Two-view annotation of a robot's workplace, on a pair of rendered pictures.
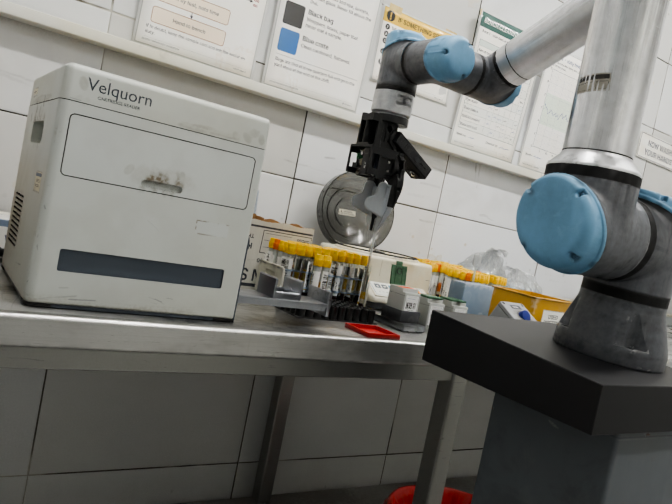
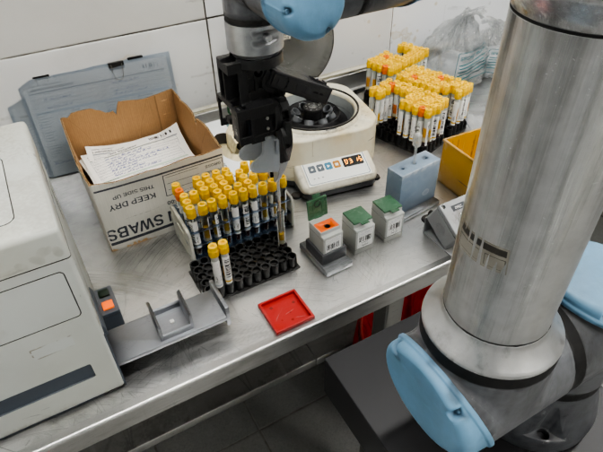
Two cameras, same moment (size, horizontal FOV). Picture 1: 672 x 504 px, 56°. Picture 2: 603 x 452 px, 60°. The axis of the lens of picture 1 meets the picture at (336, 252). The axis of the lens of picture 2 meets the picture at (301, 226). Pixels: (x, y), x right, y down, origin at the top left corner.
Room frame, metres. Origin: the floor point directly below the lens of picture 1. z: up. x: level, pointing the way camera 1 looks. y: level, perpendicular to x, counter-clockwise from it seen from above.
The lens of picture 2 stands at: (0.51, -0.17, 1.53)
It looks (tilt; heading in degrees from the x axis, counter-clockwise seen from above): 40 degrees down; 6
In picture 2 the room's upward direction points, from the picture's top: 2 degrees counter-clockwise
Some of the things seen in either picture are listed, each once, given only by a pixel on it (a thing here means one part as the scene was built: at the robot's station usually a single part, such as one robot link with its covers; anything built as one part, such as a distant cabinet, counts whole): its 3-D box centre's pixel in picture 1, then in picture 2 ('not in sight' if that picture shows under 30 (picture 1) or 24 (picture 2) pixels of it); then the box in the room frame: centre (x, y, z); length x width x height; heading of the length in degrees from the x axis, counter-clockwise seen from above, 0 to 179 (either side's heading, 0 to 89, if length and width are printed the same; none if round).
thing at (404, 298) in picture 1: (402, 303); (325, 238); (1.19, -0.14, 0.92); 0.05 x 0.04 x 0.06; 36
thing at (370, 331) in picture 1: (372, 331); (285, 311); (1.06, -0.09, 0.88); 0.07 x 0.07 x 0.01; 34
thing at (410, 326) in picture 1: (399, 317); (325, 249); (1.19, -0.14, 0.89); 0.09 x 0.05 x 0.04; 36
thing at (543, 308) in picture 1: (528, 315); (485, 167); (1.43, -0.46, 0.93); 0.13 x 0.13 x 0.10; 32
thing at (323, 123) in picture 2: not in sight; (312, 119); (1.53, -0.10, 0.97); 0.15 x 0.15 x 0.07
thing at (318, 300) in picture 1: (266, 290); (156, 325); (0.98, 0.09, 0.92); 0.21 x 0.07 x 0.05; 124
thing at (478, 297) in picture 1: (467, 306); (411, 185); (1.36, -0.30, 0.92); 0.10 x 0.07 x 0.10; 131
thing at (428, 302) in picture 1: (427, 312); (357, 230); (1.23, -0.20, 0.91); 0.05 x 0.04 x 0.07; 34
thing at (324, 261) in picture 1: (330, 285); (241, 246); (1.15, 0.00, 0.93); 0.17 x 0.09 x 0.11; 125
